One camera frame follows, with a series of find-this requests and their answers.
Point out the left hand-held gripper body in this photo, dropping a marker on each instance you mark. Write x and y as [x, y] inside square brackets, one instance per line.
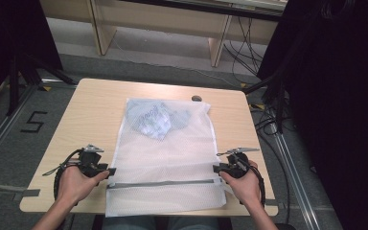
[90, 161]

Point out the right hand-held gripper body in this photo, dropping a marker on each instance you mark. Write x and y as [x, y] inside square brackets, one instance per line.
[236, 164]

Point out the white mesh laundry bag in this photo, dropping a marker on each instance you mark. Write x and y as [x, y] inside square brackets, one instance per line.
[166, 166]

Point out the person's right hand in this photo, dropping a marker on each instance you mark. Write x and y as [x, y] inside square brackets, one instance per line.
[244, 188]

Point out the person's left hand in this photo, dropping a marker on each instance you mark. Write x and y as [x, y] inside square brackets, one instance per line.
[73, 185]

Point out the crumpled pale blue garment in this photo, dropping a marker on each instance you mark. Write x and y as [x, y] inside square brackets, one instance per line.
[153, 119]

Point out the grey floor tape strip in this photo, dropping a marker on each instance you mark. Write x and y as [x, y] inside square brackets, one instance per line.
[27, 193]

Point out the dark round table grommet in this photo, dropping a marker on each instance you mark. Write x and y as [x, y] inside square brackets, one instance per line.
[196, 98]

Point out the black metal stand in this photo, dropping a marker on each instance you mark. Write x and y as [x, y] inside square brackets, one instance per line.
[14, 86]
[278, 96]

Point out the black curtain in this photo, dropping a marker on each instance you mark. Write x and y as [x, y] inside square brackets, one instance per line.
[341, 111]
[9, 38]

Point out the light wooden desk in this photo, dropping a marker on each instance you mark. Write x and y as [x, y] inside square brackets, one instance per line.
[159, 19]

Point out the metal floor rail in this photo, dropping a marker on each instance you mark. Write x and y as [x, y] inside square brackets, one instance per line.
[3, 127]
[297, 179]

